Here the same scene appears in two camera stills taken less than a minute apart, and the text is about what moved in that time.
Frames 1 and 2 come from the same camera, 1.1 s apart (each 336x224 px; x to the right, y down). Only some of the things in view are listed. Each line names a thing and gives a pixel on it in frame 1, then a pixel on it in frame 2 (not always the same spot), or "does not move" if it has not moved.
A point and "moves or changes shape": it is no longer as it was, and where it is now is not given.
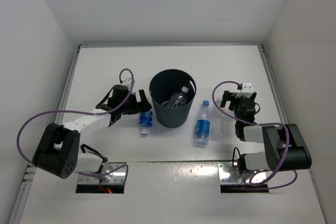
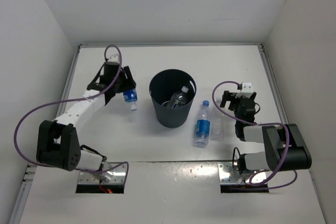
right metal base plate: (228, 176) does not move
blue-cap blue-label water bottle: (202, 126) does not move
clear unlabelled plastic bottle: (218, 123) does not move
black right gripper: (231, 97) does not move
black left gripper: (138, 106) -> (129, 83)
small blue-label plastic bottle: (145, 121) moves or changes shape
